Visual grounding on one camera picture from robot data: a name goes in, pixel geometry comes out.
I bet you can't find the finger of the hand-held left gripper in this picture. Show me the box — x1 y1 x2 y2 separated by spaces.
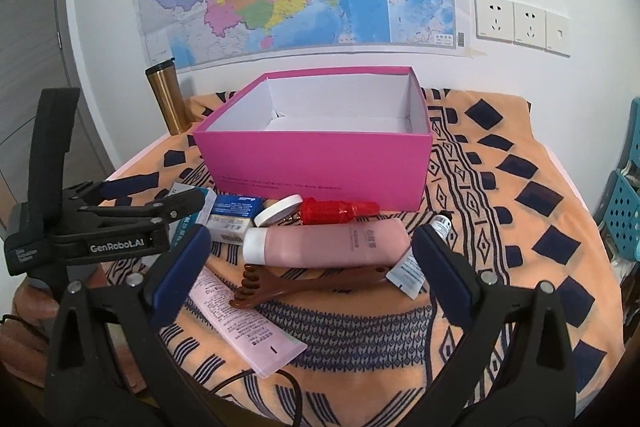
82 189 211 230
65 174 160 204

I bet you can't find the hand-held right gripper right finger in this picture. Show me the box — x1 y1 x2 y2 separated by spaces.
411 223 593 427

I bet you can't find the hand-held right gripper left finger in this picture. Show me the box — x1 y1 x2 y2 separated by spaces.
44 223 221 427

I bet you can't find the teal white medicine box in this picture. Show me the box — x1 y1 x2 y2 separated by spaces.
167 184 217 248

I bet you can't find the small white ointment tube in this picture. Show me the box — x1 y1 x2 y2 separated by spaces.
387 213 453 300

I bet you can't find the blue white medicine box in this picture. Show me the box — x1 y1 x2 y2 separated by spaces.
207 193 264 244

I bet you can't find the light pink tube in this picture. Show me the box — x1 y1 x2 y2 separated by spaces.
185 266 307 378

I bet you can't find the pink lotion tube white cap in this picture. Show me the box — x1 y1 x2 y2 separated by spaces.
242 221 412 267

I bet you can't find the white tape roll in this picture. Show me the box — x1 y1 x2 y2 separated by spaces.
254 195 303 228

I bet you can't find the red plastic tool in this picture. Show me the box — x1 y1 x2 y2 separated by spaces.
298 197 381 225

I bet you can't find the brown wooden massager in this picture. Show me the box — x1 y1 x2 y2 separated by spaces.
229 263 396 310

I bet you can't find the pink cardboard box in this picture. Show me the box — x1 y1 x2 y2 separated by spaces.
192 66 433 212

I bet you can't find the orange patterned blanket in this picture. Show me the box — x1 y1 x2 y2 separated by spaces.
100 87 626 427

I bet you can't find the brown stool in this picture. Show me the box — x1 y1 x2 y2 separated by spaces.
0 277 146 395

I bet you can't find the gold thermos flask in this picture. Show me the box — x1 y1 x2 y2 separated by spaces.
145 59 190 135

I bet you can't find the grey door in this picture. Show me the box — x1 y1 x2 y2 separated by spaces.
0 0 116 228

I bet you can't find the blue plastic basket rack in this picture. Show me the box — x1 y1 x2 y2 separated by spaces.
597 97 640 263

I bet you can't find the black cable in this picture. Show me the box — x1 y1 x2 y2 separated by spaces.
205 369 303 427

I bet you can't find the white wall socket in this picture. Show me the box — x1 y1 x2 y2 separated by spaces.
514 2 547 50
474 0 516 42

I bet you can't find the white wall switch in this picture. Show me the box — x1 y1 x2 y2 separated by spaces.
545 10 572 56

